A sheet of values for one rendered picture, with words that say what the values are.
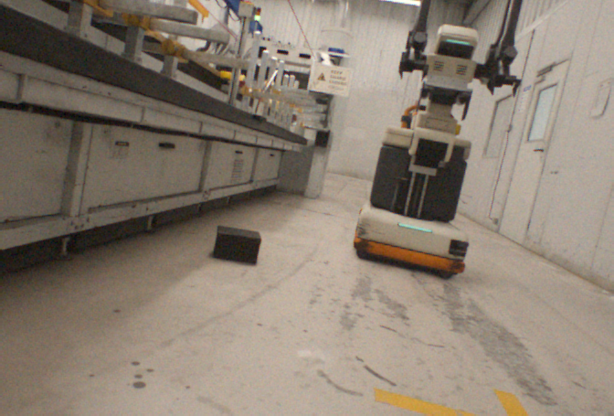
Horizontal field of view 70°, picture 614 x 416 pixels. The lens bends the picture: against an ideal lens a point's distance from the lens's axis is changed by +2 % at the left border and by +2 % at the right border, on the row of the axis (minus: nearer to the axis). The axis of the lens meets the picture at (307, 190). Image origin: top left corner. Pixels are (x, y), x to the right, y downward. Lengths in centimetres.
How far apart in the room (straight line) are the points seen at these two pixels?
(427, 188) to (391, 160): 28
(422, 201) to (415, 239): 34
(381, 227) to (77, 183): 157
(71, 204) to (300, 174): 404
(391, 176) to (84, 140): 182
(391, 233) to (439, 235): 26
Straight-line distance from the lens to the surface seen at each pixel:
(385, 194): 283
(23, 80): 114
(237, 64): 164
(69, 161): 170
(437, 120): 261
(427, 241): 255
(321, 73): 541
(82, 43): 121
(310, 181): 535
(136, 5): 123
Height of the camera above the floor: 54
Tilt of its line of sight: 5 degrees down
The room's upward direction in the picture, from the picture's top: 11 degrees clockwise
